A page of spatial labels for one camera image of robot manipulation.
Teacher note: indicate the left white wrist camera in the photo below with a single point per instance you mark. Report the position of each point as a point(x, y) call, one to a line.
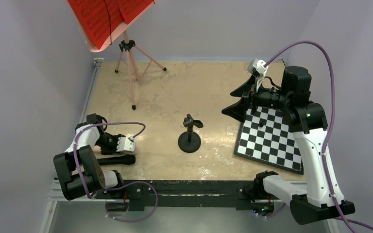
point(125, 144)

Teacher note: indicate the black white chessboard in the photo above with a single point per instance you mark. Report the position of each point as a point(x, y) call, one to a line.
point(272, 144)

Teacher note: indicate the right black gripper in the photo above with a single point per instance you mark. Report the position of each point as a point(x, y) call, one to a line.
point(238, 109)

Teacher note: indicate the black microphone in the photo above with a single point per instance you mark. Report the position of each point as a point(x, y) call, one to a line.
point(120, 160)

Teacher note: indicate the pink tripod music stand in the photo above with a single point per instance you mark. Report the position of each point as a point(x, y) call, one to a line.
point(127, 57)

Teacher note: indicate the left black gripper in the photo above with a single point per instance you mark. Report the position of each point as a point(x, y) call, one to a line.
point(113, 151)

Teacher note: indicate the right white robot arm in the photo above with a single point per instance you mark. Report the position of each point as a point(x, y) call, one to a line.
point(322, 199)

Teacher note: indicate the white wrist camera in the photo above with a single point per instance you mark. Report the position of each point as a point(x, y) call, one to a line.
point(257, 68)
point(125, 144)

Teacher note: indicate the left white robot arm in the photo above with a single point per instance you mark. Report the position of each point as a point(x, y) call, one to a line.
point(78, 170)

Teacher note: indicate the red sheet music page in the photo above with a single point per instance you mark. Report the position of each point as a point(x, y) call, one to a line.
point(98, 18)

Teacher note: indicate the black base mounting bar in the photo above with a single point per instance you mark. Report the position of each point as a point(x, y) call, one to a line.
point(240, 195)

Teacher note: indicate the black microphone stand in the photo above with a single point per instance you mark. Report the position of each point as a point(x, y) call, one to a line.
point(190, 141)

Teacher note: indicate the aluminium frame rail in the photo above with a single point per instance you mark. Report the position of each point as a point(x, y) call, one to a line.
point(55, 198)

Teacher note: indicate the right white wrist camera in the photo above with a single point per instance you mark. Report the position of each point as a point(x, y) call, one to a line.
point(257, 68)

